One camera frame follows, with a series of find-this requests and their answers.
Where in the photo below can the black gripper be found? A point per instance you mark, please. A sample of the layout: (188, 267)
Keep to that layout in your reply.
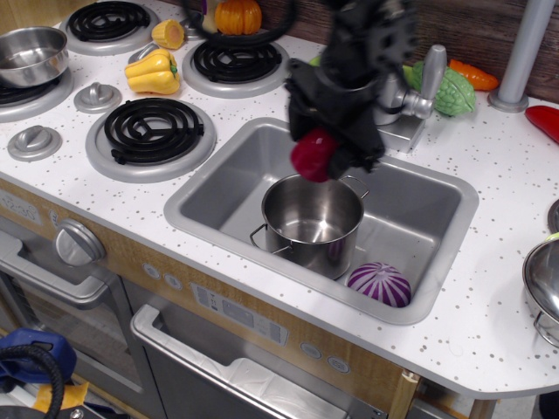
(347, 114)

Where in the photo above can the red toy sweet potato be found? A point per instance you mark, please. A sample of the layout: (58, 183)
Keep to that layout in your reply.
(312, 154)

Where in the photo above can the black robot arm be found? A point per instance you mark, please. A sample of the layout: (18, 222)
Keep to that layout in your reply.
(369, 39)

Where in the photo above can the steel pot in sink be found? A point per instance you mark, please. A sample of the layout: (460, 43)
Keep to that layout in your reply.
(313, 224)

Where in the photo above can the grey sink basin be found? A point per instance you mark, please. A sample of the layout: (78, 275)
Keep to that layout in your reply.
(411, 218)

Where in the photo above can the green toy cutting board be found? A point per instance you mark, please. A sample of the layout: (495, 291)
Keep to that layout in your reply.
(315, 62)

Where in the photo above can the silver toy faucet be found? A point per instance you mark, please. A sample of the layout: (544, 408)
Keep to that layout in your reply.
(400, 110)

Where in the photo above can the back right coil burner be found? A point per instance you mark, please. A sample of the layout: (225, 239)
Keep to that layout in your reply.
(237, 72)

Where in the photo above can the green toy leafy vegetable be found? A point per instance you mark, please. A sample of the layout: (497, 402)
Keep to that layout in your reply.
(455, 95)

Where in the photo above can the orange toy pumpkin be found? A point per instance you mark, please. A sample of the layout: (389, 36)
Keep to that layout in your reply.
(238, 17)

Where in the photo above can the purple striped toy onion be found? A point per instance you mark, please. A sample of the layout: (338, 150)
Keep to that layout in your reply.
(381, 282)

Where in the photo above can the orange toy carrot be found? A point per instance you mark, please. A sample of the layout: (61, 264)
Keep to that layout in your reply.
(480, 80)

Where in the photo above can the silver knob near pumpkin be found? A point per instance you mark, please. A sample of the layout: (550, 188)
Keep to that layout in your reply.
(189, 23)

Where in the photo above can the front black coil burner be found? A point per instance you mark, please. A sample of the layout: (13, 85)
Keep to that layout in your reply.
(150, 140)

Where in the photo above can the yellow toy bell pepper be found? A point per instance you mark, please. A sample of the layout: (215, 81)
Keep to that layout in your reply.
(155, 73)

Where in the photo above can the yellow toy corn piece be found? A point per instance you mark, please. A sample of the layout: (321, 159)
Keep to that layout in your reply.
(168, 34)

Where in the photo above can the silver knob behind pepper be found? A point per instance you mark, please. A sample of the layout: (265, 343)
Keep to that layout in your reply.
(142, 53)

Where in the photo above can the red toy chili pepper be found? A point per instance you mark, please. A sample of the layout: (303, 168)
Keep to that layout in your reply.
(546, 119)

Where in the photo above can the silver stove knob upper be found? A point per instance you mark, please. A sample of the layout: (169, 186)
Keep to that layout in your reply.
(97, 98)

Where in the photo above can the silver stove knob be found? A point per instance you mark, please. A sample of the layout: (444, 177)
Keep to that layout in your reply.
(34, 144)
(97, 98)

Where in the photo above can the back left coil burner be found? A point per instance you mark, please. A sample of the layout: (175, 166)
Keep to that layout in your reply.
(109, 27)

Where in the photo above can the steel bowl at right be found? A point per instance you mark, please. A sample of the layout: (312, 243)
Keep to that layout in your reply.
(540, 278)

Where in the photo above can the silver oven dial knob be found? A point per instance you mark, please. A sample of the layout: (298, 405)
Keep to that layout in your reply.
(76, 245)

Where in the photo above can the silver stove knob lower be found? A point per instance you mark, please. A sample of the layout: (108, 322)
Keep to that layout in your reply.
(34, 144)

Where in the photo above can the steel bowl on stove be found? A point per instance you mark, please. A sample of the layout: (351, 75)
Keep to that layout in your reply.
(33, 56)

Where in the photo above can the left edge coil burner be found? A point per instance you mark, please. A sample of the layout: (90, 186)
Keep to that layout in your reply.
(23, 103)

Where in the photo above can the yellow object bottom left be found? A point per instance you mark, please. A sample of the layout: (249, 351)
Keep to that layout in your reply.
(74, 396)

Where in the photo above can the blue clamp tool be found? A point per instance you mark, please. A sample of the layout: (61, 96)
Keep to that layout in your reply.
(35, 357)

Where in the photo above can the grey vertical post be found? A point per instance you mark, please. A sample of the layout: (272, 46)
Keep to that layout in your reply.
(510, 96)

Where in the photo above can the silver dishwasher door handle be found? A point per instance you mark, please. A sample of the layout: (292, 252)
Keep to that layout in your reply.
(202, 371)

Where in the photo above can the silver oven door handle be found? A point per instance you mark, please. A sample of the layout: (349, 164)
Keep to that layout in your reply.
(86, 295)

